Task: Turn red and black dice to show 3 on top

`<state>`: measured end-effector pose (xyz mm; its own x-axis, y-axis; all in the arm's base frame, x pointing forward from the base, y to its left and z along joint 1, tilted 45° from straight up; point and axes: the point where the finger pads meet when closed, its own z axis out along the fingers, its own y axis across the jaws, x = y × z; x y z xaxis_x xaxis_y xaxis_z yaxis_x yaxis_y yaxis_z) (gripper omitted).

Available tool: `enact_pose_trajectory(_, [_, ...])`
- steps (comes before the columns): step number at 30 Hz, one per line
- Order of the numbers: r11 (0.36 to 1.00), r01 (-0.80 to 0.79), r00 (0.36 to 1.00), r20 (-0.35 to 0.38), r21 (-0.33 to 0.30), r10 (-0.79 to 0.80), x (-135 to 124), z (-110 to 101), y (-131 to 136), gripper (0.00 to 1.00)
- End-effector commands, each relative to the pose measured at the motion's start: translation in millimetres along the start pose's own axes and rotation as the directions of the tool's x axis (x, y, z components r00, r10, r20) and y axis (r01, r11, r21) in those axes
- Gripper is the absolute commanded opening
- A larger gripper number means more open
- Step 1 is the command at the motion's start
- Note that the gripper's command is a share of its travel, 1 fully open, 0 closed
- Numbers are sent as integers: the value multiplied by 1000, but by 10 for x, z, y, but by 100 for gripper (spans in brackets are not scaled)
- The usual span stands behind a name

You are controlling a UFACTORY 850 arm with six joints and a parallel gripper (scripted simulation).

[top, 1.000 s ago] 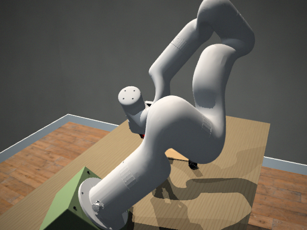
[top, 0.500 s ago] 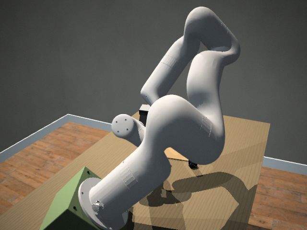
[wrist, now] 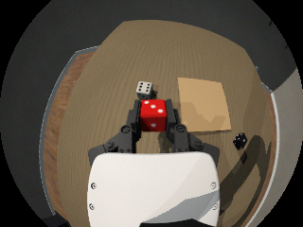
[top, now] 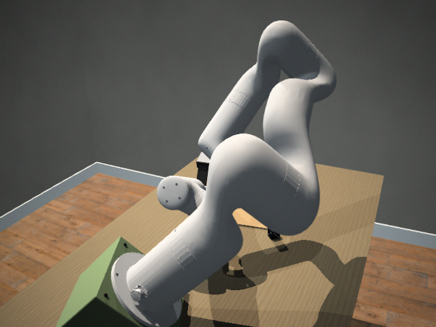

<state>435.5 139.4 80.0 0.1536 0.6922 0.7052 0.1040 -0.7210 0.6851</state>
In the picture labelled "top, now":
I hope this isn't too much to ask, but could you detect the black die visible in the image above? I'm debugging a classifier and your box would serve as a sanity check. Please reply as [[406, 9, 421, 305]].
[[268, 229, 280, 240]]

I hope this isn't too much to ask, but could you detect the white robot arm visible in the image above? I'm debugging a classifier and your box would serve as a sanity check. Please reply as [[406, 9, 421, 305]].
[[111, 20, 337, 327]]

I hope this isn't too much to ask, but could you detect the tan flat mat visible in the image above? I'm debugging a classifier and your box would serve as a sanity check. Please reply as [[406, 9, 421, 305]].
[[233, 208, 268, 229]]

